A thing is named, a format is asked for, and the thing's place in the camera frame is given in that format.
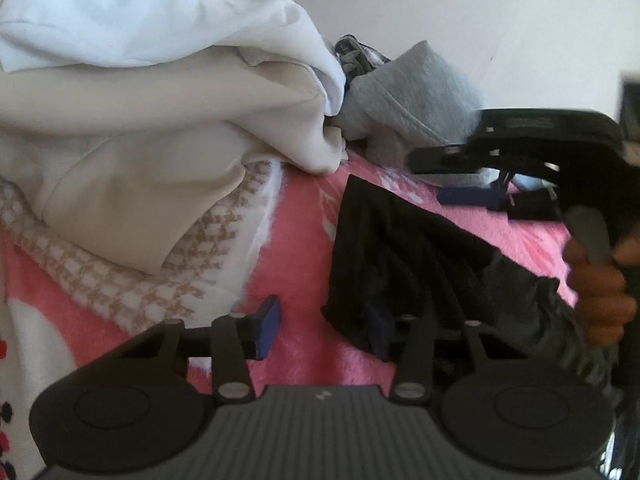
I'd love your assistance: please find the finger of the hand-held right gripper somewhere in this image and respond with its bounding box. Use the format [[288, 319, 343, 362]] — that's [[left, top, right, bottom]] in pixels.
[[436, 184, 562, 222], [407, 143, 497, 177]]

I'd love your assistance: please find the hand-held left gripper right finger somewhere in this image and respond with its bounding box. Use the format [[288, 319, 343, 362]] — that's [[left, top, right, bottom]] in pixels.
[[369, 306, 506, 403]]

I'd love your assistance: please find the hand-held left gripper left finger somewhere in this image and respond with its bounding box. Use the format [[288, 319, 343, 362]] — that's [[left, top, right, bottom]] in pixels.
[[120, 294, 281, 403]]

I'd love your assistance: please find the black t-shirt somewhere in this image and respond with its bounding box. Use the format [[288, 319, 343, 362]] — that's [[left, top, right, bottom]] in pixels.
[[320, 175, 617, 392]]

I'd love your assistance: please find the person's right hand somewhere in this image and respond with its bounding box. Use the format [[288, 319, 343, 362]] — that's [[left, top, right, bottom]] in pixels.
[[564, 229, 640, 349]]

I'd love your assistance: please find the pink floral blanket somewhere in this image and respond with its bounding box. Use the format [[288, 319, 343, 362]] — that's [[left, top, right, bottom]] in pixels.
[[0, 152, 581, 461]]

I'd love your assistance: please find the grey sweatshirt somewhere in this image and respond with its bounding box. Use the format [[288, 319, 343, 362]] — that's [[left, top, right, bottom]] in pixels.
[[337, 40, 497, 187]]

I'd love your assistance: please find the plaid shirt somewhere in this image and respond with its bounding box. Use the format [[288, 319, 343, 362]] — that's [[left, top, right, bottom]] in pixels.
[[332, 35, 392, 81]]

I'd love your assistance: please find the beige garment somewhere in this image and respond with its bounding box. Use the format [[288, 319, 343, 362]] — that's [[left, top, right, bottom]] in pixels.
[[0, 55, 347, 276]]

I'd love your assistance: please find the white garment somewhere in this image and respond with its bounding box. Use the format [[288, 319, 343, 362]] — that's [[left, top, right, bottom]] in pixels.
[[0, 0, 348, 117]]

